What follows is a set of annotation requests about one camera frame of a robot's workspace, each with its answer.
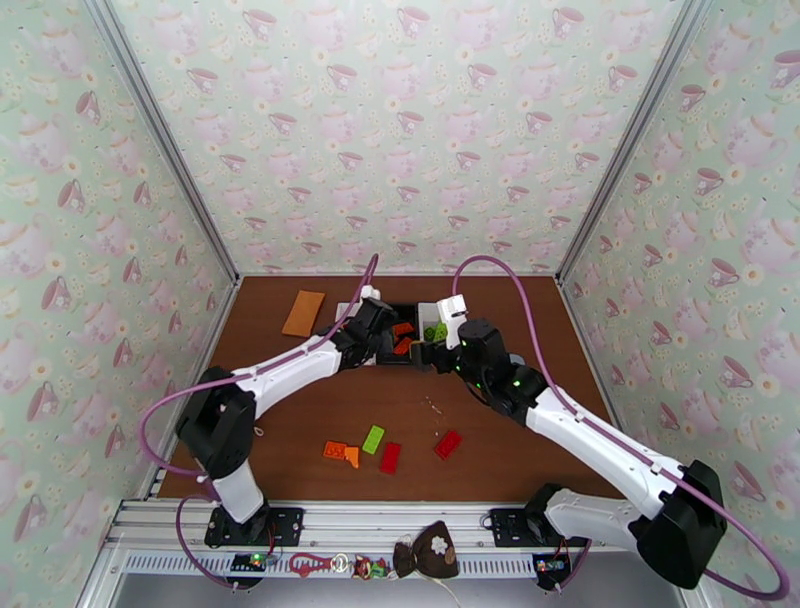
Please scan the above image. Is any white plastic container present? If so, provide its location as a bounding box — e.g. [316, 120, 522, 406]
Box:
[416, 302, 451, 349]
[336, 302, 380, 368]

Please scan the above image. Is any black plastic container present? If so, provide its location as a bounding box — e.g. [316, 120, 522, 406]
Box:
[376, 302, 421, 367]

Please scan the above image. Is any flat orange sponge pad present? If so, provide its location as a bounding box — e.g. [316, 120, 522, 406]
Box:
[281, 289, 327, 339]

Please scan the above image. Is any black mounting plate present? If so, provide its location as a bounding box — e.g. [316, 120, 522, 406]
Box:
[488, 507, 592, 548]
[204, 506, 306, 548]

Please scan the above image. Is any brown pouch with flower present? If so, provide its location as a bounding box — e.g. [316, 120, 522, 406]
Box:
[392, 520, 461, 579]

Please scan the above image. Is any small red green figure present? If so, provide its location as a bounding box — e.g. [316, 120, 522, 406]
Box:
[352, 554, 390, 581]

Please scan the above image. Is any red carabiner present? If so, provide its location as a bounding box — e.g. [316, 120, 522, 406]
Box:
[288, 552, 333, 579]

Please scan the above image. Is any purple cable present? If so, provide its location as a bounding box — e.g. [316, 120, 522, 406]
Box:
[138, 252, 380, 592]
[451, 254, 790, 603]

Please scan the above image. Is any aluminium side rail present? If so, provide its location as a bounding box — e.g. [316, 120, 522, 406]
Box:
[556, 277, 679, 504]
[140, 277, 244, 501]

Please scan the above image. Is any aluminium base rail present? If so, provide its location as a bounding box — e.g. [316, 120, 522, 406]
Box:
[102, 498, 695, 579]

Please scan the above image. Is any white slotted cable duct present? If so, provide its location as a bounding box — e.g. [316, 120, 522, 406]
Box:
[121, 549, 539, 579]

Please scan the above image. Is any thin white cord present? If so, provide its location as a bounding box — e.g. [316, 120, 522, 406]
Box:
[415, 571, 464, 608]

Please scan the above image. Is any aluminium frame post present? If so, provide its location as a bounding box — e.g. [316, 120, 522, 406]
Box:
[554, 0, 717, 286]
[82, 0, 242, 284]

